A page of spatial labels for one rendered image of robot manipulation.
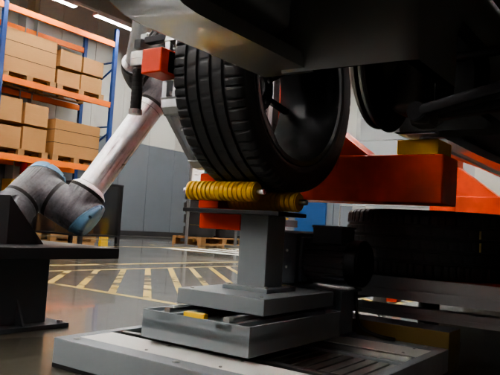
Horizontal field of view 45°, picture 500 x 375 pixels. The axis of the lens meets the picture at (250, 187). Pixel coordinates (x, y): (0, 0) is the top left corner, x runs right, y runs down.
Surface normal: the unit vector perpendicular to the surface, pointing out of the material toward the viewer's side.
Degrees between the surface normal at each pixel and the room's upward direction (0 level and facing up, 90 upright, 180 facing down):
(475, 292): 90
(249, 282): 90
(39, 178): 56
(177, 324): 90
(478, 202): 90
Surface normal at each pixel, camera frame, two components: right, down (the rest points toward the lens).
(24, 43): 0.81, 0.01
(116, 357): -0.57, -0.09
